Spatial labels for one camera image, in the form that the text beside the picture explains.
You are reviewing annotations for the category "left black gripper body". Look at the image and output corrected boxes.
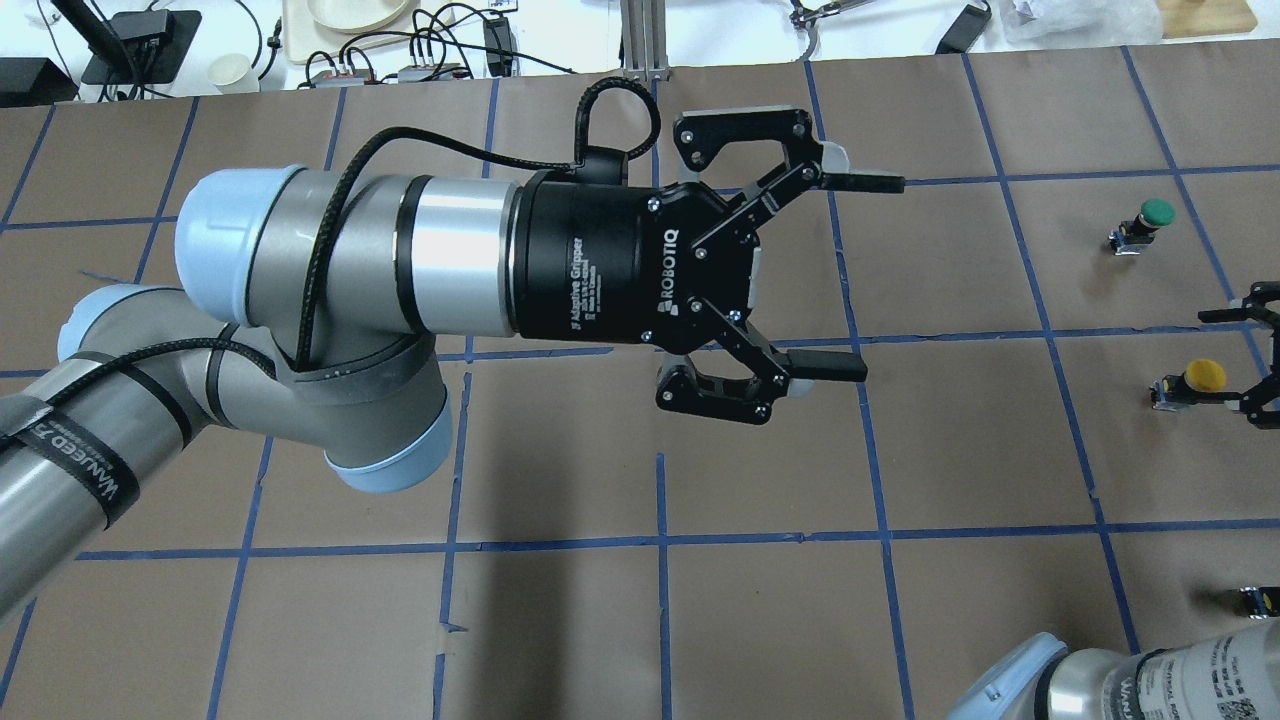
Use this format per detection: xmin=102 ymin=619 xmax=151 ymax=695
xmin=509 ymin=172 xmax=762 ymax=354

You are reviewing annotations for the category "yellow push button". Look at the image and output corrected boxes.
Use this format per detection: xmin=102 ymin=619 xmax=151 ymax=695
xmin=1149 ymin=357 xmax=1234 ymax=413

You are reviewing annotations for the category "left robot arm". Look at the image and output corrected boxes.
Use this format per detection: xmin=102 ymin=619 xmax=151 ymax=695
xmin=1 ymin=77 xmax=906 ymax=621

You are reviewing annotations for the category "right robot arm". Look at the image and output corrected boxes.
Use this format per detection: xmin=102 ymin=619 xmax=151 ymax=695
xmin=943 ymin=281 xmax=1279 ymax=719

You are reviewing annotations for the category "green push button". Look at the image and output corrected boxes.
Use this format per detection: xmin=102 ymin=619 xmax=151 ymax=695
xmin=1108 ymin=199 xmax=1178 ymax=258

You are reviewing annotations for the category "red push button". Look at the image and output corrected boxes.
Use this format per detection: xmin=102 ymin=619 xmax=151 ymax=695
xmin=1236 ymin=585 xmax=1279 ymax=620

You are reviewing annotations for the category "black monitor stand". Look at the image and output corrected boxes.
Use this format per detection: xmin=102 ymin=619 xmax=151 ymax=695
xmin=52 ymin=1 xmax=204 ymax=87

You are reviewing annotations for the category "black power adapter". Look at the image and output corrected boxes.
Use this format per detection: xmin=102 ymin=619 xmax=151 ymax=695
xmin=934 ymin=1 xmax=992 ymax=55

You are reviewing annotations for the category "beige tray with plate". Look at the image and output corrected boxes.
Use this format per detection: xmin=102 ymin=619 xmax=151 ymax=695
xmin=282 ymin=1 xmax=431 ymax=65

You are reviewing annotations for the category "white paper cup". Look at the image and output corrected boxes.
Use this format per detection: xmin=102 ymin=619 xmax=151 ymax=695
xmin=206 ymin=53 xmax=260 ymax=95

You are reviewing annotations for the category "aluminium frame post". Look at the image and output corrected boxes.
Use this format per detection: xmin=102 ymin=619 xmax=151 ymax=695
xmin=620 ymin=0 xmax=671 ymax=82

